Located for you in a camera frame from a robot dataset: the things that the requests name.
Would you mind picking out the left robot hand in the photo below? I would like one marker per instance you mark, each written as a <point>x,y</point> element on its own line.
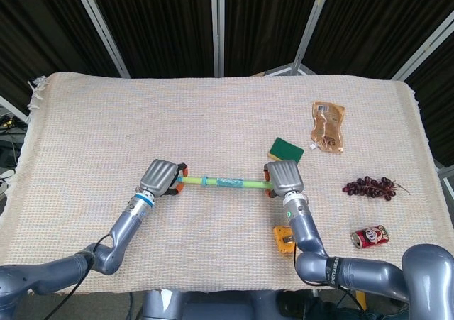
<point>159,176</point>

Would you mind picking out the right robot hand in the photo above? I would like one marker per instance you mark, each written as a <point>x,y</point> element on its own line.
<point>285,176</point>

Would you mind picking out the green blue toy pump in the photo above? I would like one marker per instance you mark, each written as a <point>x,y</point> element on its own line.
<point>230,182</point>

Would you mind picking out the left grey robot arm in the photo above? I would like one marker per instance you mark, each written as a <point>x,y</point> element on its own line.
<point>124,227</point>

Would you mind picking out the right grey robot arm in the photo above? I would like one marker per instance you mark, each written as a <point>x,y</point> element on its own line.
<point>372,270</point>

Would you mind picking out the green yellow sponge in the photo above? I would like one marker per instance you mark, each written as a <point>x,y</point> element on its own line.
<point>285,148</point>

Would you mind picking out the beige woven tablecloth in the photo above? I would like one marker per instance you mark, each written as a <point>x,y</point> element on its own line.
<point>142,121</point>

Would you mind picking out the brown snack pouch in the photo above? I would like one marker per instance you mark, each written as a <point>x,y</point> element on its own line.
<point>328,128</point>

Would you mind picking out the yellow tape measure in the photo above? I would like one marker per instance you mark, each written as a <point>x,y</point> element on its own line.
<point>280,242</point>

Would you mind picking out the purple grape bunch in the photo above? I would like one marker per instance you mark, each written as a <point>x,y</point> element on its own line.
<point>372,188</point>

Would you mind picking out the red drink can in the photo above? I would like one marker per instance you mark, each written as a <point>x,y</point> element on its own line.
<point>370,236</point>

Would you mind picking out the grey robot torso base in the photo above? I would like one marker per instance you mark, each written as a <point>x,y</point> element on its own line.
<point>198,306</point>

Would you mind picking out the dark folding screen panel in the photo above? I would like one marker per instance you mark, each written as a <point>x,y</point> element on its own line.
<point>35,32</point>
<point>440,103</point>
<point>372,25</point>
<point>266,22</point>
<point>159,22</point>

